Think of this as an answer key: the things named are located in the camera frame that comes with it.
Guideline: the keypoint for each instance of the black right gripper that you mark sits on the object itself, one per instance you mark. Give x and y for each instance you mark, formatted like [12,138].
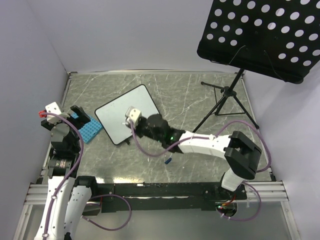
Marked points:
[137,127]

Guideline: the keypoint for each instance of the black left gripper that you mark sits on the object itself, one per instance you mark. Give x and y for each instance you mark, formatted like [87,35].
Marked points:
[83,118]

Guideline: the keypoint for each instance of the small black-framed whiteboard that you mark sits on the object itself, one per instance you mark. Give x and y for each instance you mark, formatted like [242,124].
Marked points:
[112,114]

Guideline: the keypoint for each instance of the blue marker cap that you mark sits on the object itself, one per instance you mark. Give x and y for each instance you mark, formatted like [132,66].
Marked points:
[168,161]

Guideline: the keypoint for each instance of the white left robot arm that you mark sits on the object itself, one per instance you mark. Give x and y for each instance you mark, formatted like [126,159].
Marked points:
[67,193]

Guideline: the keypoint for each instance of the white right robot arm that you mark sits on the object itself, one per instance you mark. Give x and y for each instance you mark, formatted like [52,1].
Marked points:
[240,152]

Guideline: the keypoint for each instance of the blue studded building plate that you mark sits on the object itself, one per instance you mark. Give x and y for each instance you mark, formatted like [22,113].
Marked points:
[90,130]

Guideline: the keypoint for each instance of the black perforated music stand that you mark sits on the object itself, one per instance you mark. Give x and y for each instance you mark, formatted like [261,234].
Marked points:
[274,38]

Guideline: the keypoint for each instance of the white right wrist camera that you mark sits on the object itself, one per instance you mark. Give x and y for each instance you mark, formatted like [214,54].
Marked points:
[132,116]

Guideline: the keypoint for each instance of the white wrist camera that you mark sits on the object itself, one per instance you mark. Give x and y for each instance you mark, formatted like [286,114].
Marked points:
[51,112]
[132,116]

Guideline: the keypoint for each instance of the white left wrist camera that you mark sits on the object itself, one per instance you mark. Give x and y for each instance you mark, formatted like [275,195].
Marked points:
[51,112]

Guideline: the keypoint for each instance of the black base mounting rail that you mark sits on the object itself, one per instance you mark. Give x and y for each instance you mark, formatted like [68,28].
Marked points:
[162,196]

